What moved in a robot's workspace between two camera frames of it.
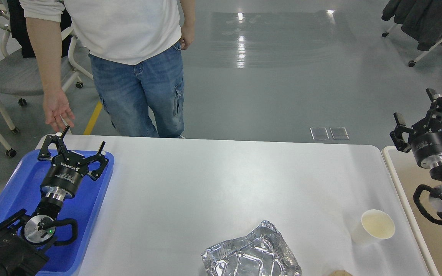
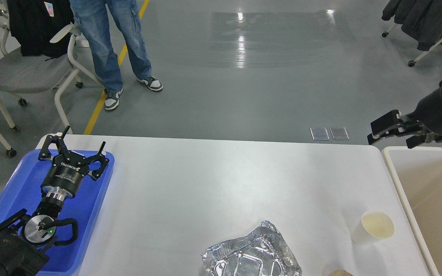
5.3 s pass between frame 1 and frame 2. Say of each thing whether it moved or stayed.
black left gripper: stayed
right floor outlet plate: stayed
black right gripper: moved
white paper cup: stayed
